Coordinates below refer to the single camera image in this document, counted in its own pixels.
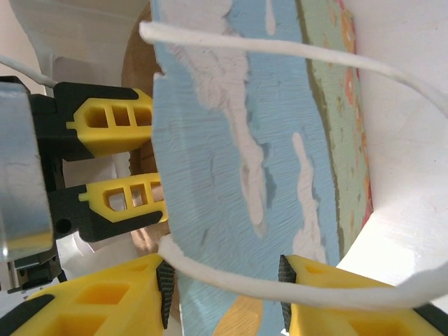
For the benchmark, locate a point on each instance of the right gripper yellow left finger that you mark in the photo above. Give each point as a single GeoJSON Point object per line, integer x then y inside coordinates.
{"type": "Point", "coordinates": [87, 308]}

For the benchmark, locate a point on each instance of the floral paper gift bag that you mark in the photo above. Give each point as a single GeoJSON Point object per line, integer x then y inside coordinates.
{"type": "Point", "coordinates": [210, 157]}

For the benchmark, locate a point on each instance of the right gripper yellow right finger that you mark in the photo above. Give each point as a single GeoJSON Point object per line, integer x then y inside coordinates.
{"type": "Point", "coordinates": [350, 322]}

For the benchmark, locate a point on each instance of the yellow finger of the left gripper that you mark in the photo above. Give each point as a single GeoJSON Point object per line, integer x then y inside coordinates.
{"type": "Point", "coordinates": [105, 224]}
{"type": "Point", "coordinates": [105, 140]}

